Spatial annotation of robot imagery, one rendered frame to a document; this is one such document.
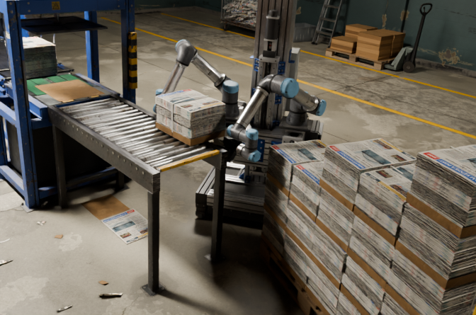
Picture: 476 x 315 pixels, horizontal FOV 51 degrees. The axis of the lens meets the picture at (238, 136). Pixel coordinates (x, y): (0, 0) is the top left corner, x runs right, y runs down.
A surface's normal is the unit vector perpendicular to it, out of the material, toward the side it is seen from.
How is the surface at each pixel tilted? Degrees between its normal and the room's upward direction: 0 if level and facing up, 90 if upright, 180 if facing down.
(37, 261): 0
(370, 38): 89
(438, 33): 90
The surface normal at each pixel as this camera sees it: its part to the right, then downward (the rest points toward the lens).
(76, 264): 0.07, -0.92
